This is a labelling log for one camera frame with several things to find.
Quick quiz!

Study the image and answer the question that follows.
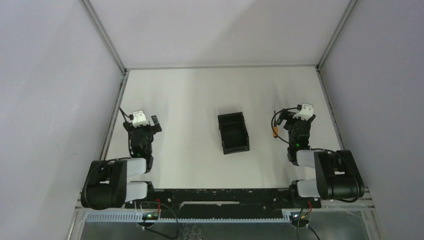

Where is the controller board with wires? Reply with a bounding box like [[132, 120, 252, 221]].
[[136, 200, 180, 240], [290, 201, 321, 240]]

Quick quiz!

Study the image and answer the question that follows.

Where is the black plastic bin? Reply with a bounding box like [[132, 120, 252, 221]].
[[217, 112, 250, 155]]

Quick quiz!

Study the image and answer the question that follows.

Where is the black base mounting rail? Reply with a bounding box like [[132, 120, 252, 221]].
[[124, 188, 322, 209]]

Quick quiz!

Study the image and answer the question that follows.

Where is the orange handled screwdriver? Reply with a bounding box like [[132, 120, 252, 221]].
[[272, 124, 279, 139]]

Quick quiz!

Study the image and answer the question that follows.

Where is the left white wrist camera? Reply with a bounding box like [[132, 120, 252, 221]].
[[131, 109, 149, 128]]

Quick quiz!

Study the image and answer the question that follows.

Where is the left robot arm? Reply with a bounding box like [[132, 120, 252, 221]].
[[80, 115, 162, 210]]

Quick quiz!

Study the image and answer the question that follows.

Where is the right controller board with wires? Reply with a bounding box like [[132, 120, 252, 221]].
[[290, 201, 321, 240]]

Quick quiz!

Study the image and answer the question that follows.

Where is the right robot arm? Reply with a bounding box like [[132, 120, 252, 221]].
[[270, 108, 365, 208]]

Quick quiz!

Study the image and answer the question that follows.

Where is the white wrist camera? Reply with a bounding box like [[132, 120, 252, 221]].
[[131, 109, 149, 128], [293, 103, 314, 121]]

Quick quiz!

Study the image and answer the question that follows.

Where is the left controller board with wires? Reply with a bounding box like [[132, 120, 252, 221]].
[[136, 200, 180, 240]]

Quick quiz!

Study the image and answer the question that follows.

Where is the white slotted cable duct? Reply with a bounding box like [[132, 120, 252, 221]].
[[85, 211, 291, 223]]

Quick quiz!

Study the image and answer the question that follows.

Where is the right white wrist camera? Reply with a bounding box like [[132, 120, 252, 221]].
[[293, 103, 314, 121]]

